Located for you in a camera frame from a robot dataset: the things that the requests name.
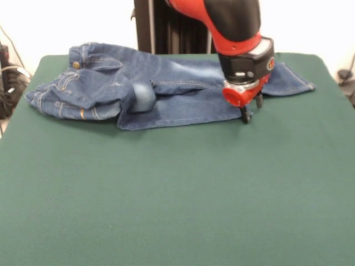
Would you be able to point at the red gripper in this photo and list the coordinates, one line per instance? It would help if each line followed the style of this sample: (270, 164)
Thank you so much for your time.
(235, 95)

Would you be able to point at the blue denim jeans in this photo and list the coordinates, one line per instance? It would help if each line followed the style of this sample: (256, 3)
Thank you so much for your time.
(138, 91)

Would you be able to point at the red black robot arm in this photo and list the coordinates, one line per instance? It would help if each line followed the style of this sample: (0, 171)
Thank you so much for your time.
(235, 22)

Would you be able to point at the black power strip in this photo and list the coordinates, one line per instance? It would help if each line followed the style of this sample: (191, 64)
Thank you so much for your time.
(351, 94)

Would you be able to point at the dark green table cloth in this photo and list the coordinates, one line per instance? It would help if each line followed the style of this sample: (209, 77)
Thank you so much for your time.
(166, 194)

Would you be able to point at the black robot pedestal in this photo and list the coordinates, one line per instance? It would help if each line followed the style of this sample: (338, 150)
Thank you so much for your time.
(144, 27)

